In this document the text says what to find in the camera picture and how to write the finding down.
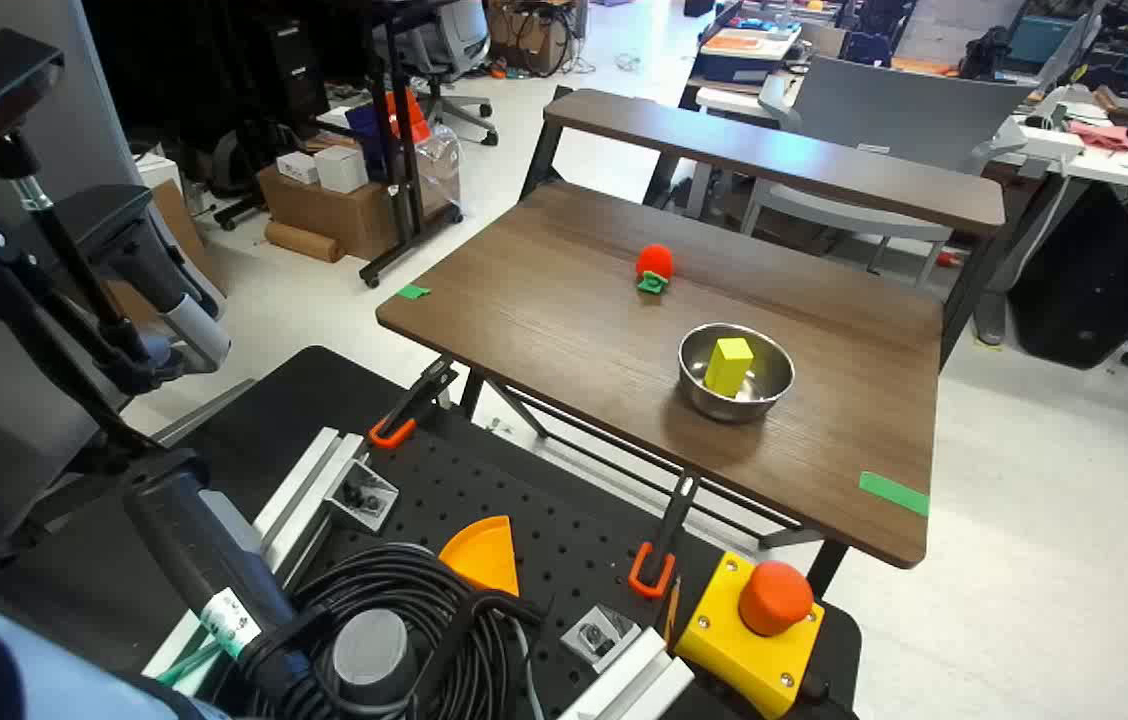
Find black cable bundle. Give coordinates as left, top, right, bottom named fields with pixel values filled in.
left=234, top=538, right=555, bottom=720

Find long aluminium rail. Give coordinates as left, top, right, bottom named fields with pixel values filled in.
left=140, top=424, right=402, bottom=689

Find steel bowl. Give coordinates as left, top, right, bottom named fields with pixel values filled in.
left=674, top=321, right=798, bottom=428

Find grey office chair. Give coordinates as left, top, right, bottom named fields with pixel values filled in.
left=394, top=0, right=503, bottom=152

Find yellow block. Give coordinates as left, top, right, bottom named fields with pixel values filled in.
left=705, top=336, right=758, bottom=399

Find yellow box red stop button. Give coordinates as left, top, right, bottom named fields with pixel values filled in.
left=674, top=549, right=832, bottom=720

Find long green tape strip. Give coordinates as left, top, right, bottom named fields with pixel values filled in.
left=857, top=469, right=930, bottom=519

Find large cardboard box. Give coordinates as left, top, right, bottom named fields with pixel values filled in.
left=252, top=123, right=466, bottom=264

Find red toy fruit green leaf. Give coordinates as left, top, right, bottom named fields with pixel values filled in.
left=627, top=241, right=684, bottom=299

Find black perforated base board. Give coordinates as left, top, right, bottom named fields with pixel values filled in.
left=0, top=345, right=862, bottom=720

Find flat cardboard sheet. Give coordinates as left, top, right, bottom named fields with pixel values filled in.
left=135, top=176, right=231, bottom=299

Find white small boxes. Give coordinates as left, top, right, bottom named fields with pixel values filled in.
left=273, top=141, right=373, bottom=201

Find black bag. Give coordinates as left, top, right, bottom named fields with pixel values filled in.
left=1003, top=176, right=1128, bottom=371

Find white desk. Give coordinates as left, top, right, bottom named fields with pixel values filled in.
left=982, top=81, right=1128, bottom=194

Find long wooden bench shelf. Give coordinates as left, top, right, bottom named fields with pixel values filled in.
left=519, top=83, right=1007, bottom=294

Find grey round cap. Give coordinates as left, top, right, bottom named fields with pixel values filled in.
left=323, top=605, right=414, bottom=709

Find orange black clamp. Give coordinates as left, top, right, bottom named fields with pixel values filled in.
left=365, top=358, right=460, bottom=455
left=625, top=473, right=705, bottom=605

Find short aluminium rail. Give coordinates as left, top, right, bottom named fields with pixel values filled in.
left=559, top=605, right=700, bottom=720

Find brown wooden table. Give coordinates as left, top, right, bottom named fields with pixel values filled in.
left=375, top=180, right=946, bottom=600

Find black metal floor stand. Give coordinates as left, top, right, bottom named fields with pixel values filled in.
left=353, top=0, right=466, bottom=294

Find grey panel chair back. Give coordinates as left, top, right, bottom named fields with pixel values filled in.
left=736, top=53, right=1037, bottom=257

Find orange wedge piece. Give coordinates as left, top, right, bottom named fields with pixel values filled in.
left=436, top=511, right=525, bottom=600

